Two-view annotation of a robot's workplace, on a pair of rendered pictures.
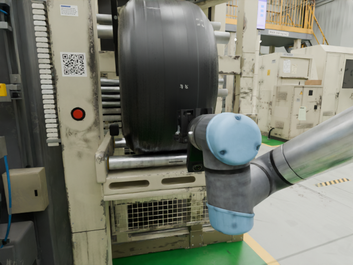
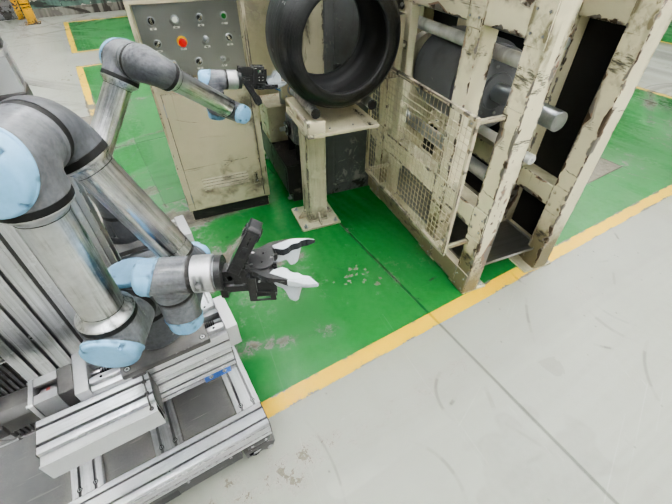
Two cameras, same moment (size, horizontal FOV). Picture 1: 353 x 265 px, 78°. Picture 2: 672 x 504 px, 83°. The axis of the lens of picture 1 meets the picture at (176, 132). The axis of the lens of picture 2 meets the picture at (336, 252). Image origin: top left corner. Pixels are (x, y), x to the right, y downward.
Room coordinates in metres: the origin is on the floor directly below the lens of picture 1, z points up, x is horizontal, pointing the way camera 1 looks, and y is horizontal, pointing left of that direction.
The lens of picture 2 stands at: (0.55, -1.75, 1.58)
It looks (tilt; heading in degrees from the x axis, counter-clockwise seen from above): 42 degrees down; 80
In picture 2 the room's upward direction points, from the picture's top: straight up
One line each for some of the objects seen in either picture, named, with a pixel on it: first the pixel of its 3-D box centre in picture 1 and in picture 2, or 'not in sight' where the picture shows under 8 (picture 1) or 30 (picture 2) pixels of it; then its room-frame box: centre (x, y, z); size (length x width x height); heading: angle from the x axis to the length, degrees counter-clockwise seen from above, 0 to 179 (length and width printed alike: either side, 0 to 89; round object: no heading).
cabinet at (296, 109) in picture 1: (296, 112); not in sight; (5.01, -2.76, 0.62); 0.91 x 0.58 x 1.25; 110
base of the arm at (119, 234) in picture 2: not in sight; (123, 219); (0.01, -0.57, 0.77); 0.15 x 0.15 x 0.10
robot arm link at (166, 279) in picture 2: not in sight; (166, 277); (0.31, -1.18, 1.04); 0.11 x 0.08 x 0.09; 175
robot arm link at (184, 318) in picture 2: not in sight; (182, 302); (0.32, -1.17, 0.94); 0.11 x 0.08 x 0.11; 85
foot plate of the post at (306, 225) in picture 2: not in sight; (315, 213); (0.79, 0.34, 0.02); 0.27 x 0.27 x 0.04; 12
